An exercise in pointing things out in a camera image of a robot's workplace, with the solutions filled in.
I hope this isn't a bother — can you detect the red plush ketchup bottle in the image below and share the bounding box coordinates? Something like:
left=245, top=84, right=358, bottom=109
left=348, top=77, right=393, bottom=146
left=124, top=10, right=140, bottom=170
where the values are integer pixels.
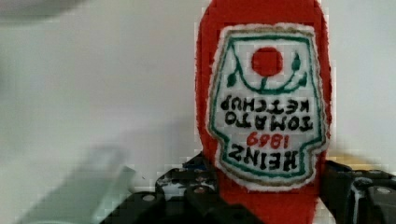
left=195, top=0, right=332, bottom=224

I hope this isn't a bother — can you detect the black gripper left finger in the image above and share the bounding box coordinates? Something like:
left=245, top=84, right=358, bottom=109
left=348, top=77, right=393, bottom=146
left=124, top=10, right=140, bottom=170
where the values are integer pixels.
left=100, top=154, right=263, bottom=224

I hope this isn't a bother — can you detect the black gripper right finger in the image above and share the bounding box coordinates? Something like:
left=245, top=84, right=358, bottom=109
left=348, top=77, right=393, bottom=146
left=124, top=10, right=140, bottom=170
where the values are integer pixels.
left=319, top=161, right=396, bottom=224

